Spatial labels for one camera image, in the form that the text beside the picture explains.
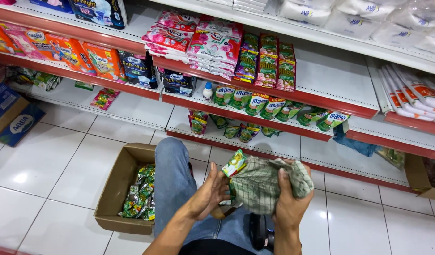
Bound row of green soap pouches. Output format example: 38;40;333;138
213;84;351;132

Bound heap of white plastic packets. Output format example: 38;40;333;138
278;0;435;54

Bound person's blue jeans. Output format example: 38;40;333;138
153;137;275;255

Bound purple green sachet strip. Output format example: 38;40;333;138
233;32;260;84

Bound heap of green foil sachets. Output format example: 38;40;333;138
118;164;156;221

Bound bundle of green white packets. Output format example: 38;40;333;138
6;65;63;92

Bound stack of white orange packets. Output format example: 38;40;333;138
378;63;435;125

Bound red green sachet bundle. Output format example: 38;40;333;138
188;109;209;136

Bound stack of pink detergent packets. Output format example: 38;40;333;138
187;16;244;81
142;9;200;65

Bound white bottle with blue cap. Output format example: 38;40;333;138
202;81;214;103

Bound small flat green packet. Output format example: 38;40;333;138
74;80;95;91

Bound person's black shoe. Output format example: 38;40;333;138
249;212;276;253

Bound blue and brown carton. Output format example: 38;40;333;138
0;82;47;148

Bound small green sachet pack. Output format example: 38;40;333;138
223;125;241;139
209;114;230;129
261;126;284;138

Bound pink green sachet bundle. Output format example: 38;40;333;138
90;87;121;111

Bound large dark blue pad packet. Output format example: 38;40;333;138
68;0;128;30

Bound red and white shelving unit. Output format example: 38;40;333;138
0;0;435;195

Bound blue cloth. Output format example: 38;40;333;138
332;122;378;158

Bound clear green packet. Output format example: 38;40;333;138
375;147;406;171

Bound red green sachet strip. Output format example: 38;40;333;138
275;42;297;93
254;33;279;89

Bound open brown cardboard box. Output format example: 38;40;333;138
94;143;158;236

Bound purple green sachet pack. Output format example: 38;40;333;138
237;123;261;144

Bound stack of flat white packs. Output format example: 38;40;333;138
233;0;268;15

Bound person's black shirt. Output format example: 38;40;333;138
178;239;258;255

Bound person's right hand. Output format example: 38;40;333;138
273;158;315;231

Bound green checkered cloth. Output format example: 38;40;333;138
230;156;314;216

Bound pink pad packet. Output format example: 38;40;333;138
0;22;47;61

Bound person's left hand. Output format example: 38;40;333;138
187;162;233;221

